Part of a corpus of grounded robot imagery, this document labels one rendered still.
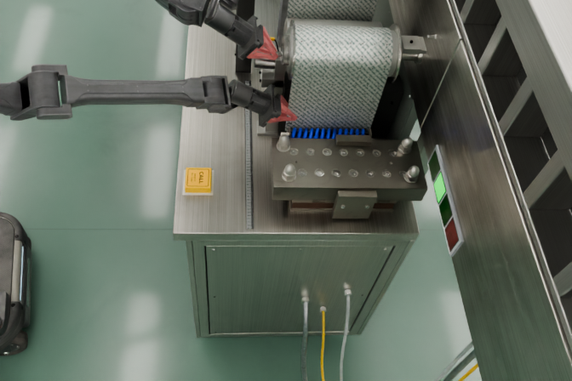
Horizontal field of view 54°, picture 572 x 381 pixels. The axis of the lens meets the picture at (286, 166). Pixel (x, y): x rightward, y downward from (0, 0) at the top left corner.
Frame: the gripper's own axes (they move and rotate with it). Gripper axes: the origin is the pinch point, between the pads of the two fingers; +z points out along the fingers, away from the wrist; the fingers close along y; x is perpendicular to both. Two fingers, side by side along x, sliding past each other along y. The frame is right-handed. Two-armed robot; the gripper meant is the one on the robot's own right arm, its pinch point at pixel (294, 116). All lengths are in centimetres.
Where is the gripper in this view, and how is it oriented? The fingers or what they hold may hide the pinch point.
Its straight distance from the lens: 150.0
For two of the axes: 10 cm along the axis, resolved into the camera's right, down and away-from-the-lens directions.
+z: 8.2, 3.0, 4.9
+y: 0.5, 8.1, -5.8
